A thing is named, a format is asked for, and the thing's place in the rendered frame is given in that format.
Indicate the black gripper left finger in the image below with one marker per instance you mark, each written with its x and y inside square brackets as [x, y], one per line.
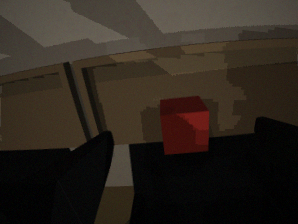
[65, 192]

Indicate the dark red cube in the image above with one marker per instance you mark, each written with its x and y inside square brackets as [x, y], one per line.
[185, 125]

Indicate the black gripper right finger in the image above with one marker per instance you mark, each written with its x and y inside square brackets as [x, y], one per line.
[279, 140]

